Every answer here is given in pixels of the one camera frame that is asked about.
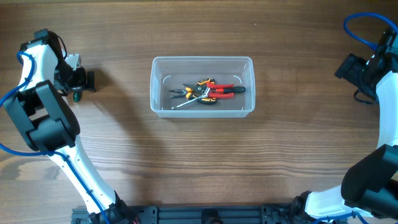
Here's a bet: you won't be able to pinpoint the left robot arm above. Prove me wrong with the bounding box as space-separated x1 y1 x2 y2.
1 29 137 223

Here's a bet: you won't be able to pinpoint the small silver wrench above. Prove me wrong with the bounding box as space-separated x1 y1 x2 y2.
171 88 211 110

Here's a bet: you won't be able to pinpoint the orange black long-nose pliers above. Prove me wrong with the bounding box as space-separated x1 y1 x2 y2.
169 78 218 106

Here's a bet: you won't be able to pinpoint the black red screwdriver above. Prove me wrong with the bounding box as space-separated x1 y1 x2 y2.
212 86 246 94

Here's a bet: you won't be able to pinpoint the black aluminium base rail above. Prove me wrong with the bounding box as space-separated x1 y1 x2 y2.
71 204 315 224

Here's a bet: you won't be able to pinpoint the green handled screwdriver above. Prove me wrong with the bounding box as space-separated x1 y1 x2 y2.
73 91 82 103

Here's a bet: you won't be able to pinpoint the red handled snips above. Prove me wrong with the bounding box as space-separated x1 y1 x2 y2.
183 81 234 99

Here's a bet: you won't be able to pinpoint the clear plastic container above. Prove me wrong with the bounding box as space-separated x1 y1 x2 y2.
150 56 256 118

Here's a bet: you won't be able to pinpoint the left blue cable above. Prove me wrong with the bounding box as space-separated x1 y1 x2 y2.
0 50 111 224

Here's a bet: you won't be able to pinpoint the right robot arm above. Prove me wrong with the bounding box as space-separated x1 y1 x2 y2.
287 27 397 223

